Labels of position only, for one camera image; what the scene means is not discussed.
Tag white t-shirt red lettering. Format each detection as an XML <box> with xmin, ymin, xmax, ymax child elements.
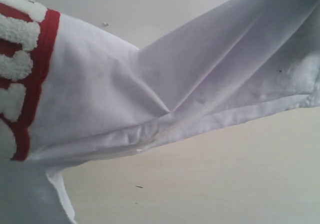
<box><xmin>0</xmin><ymin>0</ymin><xmax>320</xmax><ymax>224</ymax></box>

